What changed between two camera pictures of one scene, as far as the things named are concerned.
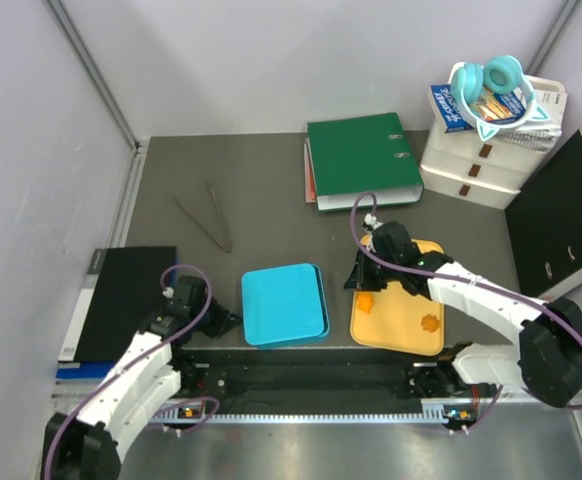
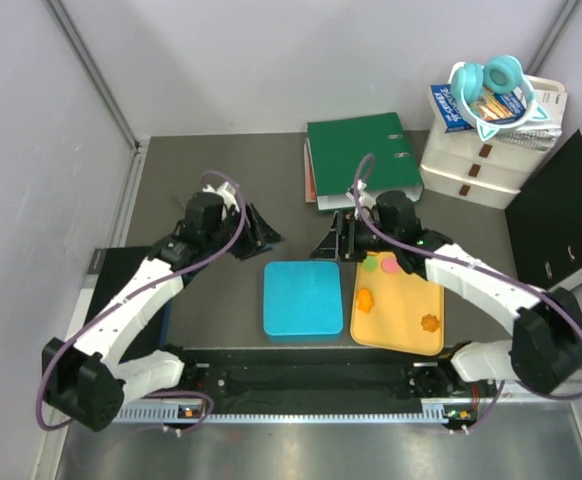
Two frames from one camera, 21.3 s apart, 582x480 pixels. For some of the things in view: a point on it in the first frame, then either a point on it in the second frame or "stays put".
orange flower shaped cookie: (430, 323) stays put
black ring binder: (559, 224) stays put
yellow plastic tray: (397, 320) stays put
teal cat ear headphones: (502, 74) stays put
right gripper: (360, 273) to (330, 247)
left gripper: (223, 321) to (258, 238)
